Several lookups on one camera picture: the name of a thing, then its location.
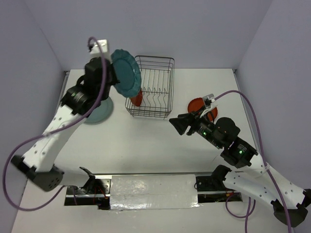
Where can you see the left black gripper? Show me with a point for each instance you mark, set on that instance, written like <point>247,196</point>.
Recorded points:
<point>114,80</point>

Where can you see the black mounting rail base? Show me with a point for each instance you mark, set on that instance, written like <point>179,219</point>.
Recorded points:
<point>99,194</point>

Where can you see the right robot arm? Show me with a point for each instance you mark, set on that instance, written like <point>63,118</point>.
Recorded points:
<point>251,175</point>

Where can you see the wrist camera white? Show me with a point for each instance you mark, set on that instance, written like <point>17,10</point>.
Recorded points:
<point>209,103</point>
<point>95,49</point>

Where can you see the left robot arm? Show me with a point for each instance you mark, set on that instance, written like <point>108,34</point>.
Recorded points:
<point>78,103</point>

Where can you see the light green plate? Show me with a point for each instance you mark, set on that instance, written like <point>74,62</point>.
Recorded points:
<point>101,113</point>

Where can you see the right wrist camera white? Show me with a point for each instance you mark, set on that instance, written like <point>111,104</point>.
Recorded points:
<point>209,103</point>

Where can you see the wire dish rack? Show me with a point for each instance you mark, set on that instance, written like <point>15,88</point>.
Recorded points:
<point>157,84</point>

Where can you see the small orange scalloped plate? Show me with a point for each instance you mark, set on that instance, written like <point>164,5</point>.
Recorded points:
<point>197,103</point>

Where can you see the teal embossed plate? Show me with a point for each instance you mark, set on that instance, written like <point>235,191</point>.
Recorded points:
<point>127,72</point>

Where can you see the silver foil cover panel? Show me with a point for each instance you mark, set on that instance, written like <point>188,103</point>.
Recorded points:
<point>153,192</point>

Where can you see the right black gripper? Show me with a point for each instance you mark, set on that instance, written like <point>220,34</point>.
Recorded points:
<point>182,121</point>

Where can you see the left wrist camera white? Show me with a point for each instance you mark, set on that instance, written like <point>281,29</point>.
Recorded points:
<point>95,49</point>

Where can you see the red plate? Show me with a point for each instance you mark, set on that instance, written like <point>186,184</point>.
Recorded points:
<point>137,100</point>

